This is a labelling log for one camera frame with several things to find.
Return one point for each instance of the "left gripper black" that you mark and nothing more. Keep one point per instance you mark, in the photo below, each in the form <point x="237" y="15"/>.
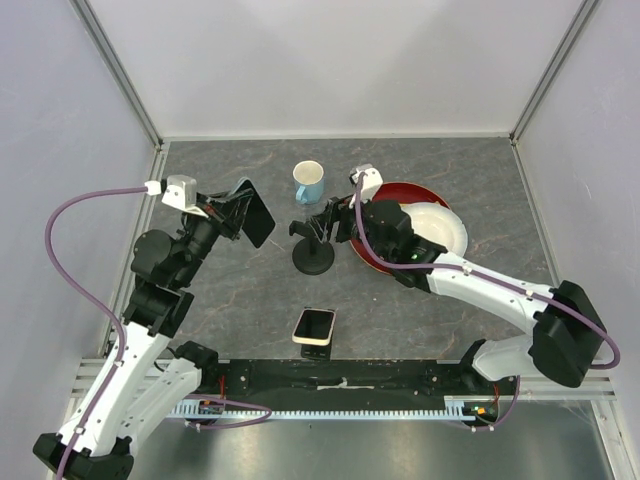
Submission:
<point x="228" y="215"/>

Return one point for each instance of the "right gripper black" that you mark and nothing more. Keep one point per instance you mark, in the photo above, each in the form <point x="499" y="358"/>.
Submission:
<point x="334" y="211"/>

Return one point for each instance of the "black round-base phone holder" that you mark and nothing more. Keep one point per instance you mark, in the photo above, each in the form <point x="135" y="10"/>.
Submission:
<point x="310" y="256"/>

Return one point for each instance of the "phone with beige case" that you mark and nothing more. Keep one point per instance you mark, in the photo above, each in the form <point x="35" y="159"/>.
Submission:
<point x="314" y="327"/>

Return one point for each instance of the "black folding phone stand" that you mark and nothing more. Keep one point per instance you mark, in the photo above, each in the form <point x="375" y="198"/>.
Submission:
<point x="315" y="352"/>

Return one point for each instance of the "dark phone with grey case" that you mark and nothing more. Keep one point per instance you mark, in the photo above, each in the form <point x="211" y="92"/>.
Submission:
<point x="258" y="222"/>

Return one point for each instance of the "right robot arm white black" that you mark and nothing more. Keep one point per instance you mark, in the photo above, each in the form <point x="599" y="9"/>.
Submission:
<point x="422" y="246"/>

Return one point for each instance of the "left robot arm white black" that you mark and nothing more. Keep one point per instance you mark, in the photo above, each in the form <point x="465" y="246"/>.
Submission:
<point x="116" y="416"/>

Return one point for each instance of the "blue mug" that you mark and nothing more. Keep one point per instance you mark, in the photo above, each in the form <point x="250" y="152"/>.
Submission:
<point x="309" y="180"/>

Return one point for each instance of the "red round tray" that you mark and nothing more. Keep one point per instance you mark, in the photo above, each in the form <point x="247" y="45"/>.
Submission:
<point x="404" y="193"/>

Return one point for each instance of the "white paper plate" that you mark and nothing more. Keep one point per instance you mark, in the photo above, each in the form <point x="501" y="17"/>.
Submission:
<point x="439" y="225"/>

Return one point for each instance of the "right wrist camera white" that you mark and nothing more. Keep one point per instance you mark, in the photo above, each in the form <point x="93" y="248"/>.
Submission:
<point x="367" y="180"/>

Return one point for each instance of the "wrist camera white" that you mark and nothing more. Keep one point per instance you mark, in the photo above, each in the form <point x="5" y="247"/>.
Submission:
<point x="367" y="180"/>
<point x="178" y="192"/>

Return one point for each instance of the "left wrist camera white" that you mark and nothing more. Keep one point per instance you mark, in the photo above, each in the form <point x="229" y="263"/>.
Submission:
<point x="178" y="192"/>

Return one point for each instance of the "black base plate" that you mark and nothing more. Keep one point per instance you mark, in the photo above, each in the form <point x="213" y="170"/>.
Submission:
<point x="348" y="385"/>

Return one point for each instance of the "grey slotted cable duct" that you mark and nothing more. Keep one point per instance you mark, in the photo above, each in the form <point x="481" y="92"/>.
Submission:
<point x="204" y="410"/>

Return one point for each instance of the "aluminium frame rail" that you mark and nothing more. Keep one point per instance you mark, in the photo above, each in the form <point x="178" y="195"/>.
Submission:
<point x="593" y="388"/>

